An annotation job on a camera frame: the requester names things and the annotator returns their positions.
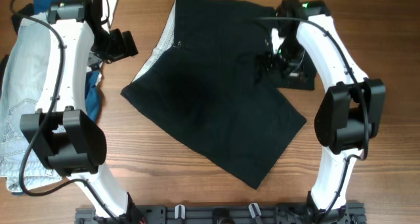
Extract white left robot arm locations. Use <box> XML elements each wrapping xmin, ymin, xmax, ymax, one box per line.
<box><xmin>20</xmin><ymin>0</ymin><xmax>141</xmax><ymax>223</ymax></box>

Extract black shorts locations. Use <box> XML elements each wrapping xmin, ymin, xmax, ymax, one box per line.
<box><xmin>121</xmin><ymin>0</ymin><xmax>306</xmax><ymax>189</ymax></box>

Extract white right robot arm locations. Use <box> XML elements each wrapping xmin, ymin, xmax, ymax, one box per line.
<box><xmin>253</xmin><ymin>0</ymin><xmax>386</xmax><ymax>215</ymax></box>

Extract light blue denim shorts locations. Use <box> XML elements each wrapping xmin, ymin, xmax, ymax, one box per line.
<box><xmin>1</xmin><ymin>19</ymin><xmax>51</xmax><ymax>194</ymax></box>

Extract white garment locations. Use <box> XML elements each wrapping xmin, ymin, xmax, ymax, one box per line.
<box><xmin>101</xmin><ymin>0</ymin><xmax>119</xmax><ymax>32</ymax></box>

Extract blue garment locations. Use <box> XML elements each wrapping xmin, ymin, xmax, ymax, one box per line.
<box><xmin>35</xmin><ymin>0</ymin><xmax>103</xmax><ymax>121</ymax></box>

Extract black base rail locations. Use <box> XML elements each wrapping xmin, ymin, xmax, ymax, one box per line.
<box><xmin>74</xmin><ymin>202</ymin><xmax>367</xmax><ymax>224</ymax></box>

